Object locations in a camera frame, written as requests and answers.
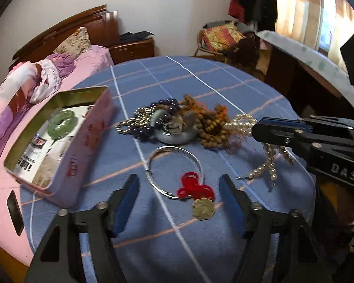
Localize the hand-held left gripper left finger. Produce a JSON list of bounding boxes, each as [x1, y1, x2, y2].
[[24, 174, 140, 283]]

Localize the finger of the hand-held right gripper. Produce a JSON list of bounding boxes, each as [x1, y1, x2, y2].
[[252, 122, 354, 169], [260, 114, 354, 132]]

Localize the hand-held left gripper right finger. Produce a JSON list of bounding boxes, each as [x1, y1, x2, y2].
[[218, 175, 332, 283]]

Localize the red cord brass pendant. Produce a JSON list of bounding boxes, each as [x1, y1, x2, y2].
[[177, 171, 216, 221]]

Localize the white pearl necklace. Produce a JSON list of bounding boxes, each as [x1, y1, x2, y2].
[[223, 112, 294, 183]]

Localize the silver metal bangle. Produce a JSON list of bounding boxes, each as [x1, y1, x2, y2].
[[147, 146, 204, 200]]

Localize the brown wooden bead necklace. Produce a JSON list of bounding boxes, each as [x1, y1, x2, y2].
[[180, 94, 239, 149]]

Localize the pink tin box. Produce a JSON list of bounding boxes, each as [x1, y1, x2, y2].
[[3, 85, 117, 208]]

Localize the pale jade bangle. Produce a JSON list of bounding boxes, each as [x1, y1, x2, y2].
[[152, 109, 199, 146]]

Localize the silver bead chain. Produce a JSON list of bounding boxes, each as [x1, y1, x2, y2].
[[116, 108, 157, 134]]

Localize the purple bead bracelet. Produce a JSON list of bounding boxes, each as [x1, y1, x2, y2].
[[130, 97, 180, 137]]

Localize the dark wooden desk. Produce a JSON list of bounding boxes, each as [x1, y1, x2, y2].
[[264, 46, 354, 121]]

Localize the white dotted desk cover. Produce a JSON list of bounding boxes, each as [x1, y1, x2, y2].
[[257, 30, 354, 111]]

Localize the dark red garment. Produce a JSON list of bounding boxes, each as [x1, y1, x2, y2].
[[226, 37, 260, 71]]

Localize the blue plaid tablecloth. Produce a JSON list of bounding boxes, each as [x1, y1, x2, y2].
[[19, 55, 317, 283]]

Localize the printed paper leaflet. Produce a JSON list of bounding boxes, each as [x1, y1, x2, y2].
[[13, 104, 96, 187]]

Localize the orange patterned cushion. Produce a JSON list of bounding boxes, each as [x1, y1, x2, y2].
[[202, 24, 247, 52]]

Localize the green jade bangle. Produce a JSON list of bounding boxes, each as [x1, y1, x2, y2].
[[46, 109, 77, 138]]

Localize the window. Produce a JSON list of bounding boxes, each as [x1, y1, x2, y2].
[[319, 0, 346, 54]]

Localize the black phone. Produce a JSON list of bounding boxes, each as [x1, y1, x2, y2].
[[6, 191, 25, 236]]

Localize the wooden chair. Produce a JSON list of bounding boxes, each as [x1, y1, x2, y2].
[[195, 21, 264, 65]]

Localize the beige striped curtain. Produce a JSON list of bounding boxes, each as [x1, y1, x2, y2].
[[271, 0, 323, 49]]

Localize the bed with pink sheet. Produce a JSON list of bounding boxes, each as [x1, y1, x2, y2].
[[0, 46, 115, 267]]

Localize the dark hanging coat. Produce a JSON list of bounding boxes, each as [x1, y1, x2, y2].
[[238, 0, 278, 31]]

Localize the red hanging garment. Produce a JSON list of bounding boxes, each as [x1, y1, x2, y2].
[[228, 0, 242, 20]]

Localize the white pink floral garment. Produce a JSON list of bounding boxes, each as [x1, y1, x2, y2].
[[31, 59, 62, 104]]

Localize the brown wooden nightstand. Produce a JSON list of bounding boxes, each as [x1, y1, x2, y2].
[[109, 38, 155, 65]]

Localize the purple garment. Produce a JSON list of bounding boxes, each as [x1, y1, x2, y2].
[[46, 52, 77, 79]]

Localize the pink patchwork quilt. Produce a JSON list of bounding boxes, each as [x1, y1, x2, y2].
[[0, 60, 62, 160]]

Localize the dark folded clothes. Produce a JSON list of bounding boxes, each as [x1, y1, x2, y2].
[[119, 31, 154, 43]]

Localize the floral pillow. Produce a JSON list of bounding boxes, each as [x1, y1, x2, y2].
[[53, 26, 92, 59]]

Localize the brown wooden headboard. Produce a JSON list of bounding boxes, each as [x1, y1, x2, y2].
[[9, 4, 120, 64]]

